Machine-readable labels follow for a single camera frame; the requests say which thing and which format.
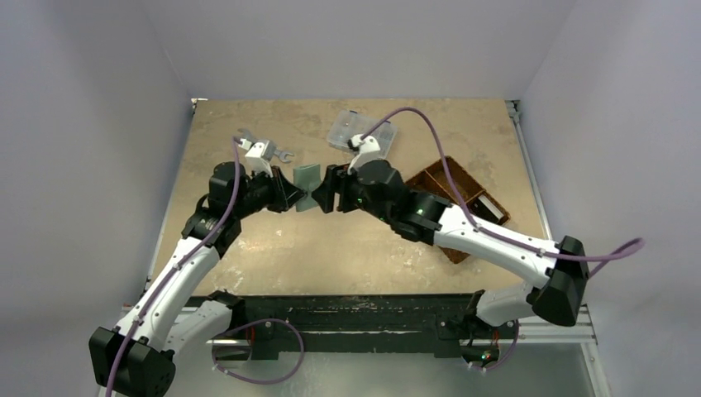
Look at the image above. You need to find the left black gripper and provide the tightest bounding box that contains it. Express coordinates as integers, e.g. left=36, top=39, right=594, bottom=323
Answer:
left=233, top=165, right=306, bottom=219

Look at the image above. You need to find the brown woven basket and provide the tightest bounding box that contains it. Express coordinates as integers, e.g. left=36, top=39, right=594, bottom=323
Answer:
left=405, top=155, right=512, bottom=265

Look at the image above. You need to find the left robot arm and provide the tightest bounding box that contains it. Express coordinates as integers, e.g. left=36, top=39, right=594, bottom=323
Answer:
left=88, top=161, right=307, bottom=396

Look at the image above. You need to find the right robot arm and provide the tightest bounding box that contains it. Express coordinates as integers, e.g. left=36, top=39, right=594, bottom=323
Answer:
left=312, top=160, right=590, bottom=337

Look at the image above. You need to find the clear plastic organizer box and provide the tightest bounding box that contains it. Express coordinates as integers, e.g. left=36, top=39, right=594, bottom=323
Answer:
left=327, top=110, right=398, bottom=159

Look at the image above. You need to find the silver open-end wrench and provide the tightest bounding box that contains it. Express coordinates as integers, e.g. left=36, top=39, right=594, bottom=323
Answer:
left=238, top=128, right=293, bottom=164

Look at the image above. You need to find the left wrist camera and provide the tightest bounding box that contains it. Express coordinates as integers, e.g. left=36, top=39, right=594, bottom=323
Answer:
left=240, top=139, right=276, bottom=176

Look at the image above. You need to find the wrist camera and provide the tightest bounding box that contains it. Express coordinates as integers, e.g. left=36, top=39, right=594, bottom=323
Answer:
left=240, top=139, right=276, bottom=176
left=347, top=134, right=381, bottom=175

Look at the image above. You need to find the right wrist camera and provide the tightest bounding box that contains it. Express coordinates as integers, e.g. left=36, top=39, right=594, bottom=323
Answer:
left=347, top=134, right=381, bottom=175

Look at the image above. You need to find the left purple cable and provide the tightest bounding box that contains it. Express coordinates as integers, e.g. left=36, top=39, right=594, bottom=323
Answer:
left=103, top=136, right=245, bottom=397

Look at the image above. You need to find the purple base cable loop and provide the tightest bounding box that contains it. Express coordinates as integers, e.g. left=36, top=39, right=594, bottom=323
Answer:
left=211, top=318, right=306, bottom=385

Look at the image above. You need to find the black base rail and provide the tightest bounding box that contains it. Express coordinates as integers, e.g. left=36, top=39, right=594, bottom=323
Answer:
left=187, top=291, right=520, bottom=360

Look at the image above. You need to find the aluminium frame rail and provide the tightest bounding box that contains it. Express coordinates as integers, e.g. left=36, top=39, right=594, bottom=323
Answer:
left=505, top=100, right=596, bottom=341

